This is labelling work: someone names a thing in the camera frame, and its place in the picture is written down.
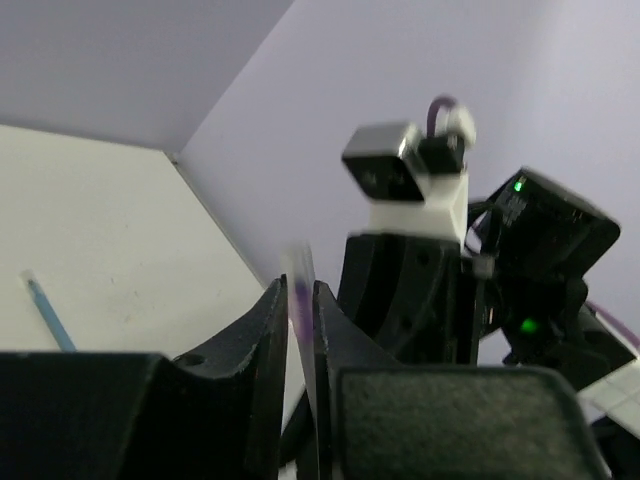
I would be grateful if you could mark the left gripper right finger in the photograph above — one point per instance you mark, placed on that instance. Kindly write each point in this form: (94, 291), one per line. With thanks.
(378, 419)

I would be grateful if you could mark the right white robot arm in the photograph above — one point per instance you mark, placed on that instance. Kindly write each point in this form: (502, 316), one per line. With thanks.
(614, 392)

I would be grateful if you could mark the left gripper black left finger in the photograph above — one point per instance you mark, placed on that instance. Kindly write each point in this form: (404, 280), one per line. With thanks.
(214, 412)

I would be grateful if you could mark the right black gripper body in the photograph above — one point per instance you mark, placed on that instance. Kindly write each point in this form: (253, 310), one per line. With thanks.
(545, 238)

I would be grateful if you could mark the blue pen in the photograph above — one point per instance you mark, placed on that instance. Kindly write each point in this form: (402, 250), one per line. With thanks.
(47, 312)

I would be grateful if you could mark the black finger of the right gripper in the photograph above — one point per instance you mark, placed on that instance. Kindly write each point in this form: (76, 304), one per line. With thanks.
(414, 296)

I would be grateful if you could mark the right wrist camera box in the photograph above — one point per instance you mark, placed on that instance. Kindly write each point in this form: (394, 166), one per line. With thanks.
(417, 185)

